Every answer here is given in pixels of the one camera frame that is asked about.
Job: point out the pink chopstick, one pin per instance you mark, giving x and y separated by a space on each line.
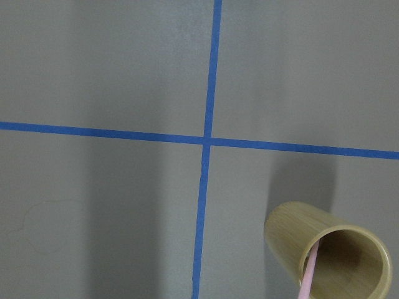
306 283

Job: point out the wooden bamboo cup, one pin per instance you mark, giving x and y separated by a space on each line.
351 262

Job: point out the blue tape grid lines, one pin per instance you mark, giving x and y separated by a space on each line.
207 141

